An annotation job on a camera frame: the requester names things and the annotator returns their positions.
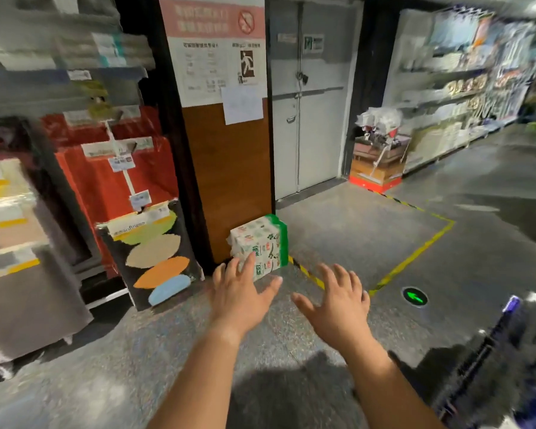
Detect person's right hand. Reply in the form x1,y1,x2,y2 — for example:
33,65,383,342
291,263,371,351

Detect person's left hand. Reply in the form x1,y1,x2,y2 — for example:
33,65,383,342
209,252,283,336

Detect person's left forearm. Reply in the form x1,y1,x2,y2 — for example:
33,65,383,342
147,324,246,429

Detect person's right forearm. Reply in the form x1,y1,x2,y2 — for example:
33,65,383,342
343,337,447,429

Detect green white tissue pack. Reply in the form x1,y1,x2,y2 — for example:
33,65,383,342
227,214,289,282

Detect green arrow floor light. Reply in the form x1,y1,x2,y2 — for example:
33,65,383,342
401,286,429,309

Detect black package with coloured ovals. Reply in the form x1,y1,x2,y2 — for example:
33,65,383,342
96,200,205,312

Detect brown wooden panel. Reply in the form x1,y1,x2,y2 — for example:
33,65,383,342
181,98,274,265

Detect white hanging tag strip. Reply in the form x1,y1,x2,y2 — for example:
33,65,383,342
102,120,153,212

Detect dark shopping cart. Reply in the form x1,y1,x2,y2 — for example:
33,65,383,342
431,281,536,429

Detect red carton display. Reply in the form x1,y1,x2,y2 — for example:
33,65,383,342
40,107,180,279

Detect white plastic bag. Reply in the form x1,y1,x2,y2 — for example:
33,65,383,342
355,107,403,140

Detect white paper sheet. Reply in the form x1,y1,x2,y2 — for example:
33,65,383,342
221,86,264,126

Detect grey double door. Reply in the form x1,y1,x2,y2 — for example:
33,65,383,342
268,0,363,202

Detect grey wrapped box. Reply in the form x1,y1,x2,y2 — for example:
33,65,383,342
0,244,94,360

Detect white shelf with goods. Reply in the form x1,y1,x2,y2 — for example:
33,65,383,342
383,6,536,175

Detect pink white notice poster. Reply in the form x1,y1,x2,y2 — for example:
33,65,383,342
158,0,269,108

